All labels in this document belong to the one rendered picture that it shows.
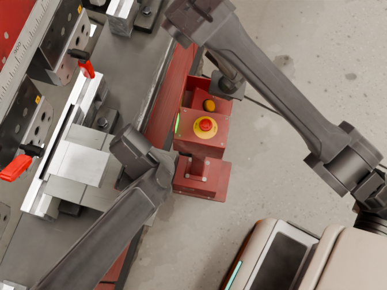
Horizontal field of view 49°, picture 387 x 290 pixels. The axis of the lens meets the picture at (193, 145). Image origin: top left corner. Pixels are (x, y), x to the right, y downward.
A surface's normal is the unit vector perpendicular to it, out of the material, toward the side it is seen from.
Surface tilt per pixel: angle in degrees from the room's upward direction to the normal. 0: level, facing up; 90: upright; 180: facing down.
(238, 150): 0
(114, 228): 53
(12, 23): 90
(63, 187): 0
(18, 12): 90
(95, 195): 0
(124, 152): 46
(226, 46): 41
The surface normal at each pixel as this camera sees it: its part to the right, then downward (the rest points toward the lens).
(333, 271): -0.57, -0.55
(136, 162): -0.13, 0.49
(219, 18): 0.18, 0.36
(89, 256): 0.69, -0.58
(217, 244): 0.03, -0.32
